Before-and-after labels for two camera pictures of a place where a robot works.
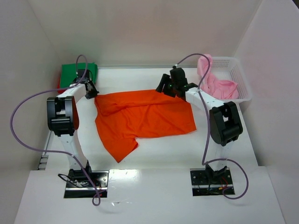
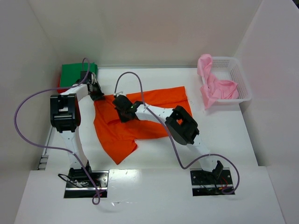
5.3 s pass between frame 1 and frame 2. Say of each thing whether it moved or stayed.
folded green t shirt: stayed
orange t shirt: stayed
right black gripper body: moved
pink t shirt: stayed
